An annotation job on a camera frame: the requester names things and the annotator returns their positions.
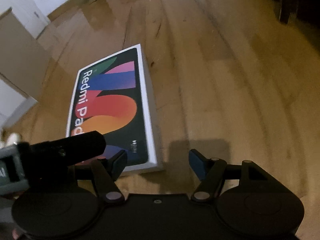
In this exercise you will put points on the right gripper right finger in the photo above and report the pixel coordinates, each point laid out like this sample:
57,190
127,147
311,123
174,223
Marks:
210,172

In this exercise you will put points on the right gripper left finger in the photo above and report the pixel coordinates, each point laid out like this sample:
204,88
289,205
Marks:
105,173

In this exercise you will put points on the Redmi Pad SE box lid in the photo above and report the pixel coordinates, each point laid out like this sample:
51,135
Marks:
114,96

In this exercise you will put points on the person's left hand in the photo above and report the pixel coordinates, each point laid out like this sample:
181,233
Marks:
13,139

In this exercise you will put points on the beige cardboard panel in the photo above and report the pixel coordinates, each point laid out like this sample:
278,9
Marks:
24,61

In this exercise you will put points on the white door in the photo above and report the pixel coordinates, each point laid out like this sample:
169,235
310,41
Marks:
27,12

